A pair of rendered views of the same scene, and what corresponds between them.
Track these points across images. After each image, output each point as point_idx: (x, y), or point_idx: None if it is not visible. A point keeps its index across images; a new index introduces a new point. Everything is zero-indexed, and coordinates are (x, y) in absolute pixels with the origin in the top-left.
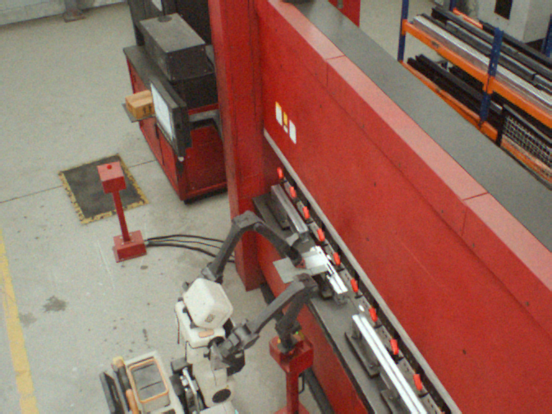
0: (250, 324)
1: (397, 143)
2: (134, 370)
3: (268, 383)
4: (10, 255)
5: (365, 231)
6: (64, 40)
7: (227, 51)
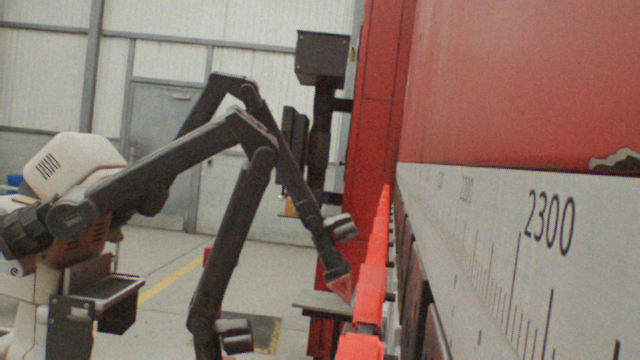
0: (95, 184)
1: None
2: None
3: None
4: (96, 337)
5: (422, 22)
6: (309, 258)
7: (367, 26)
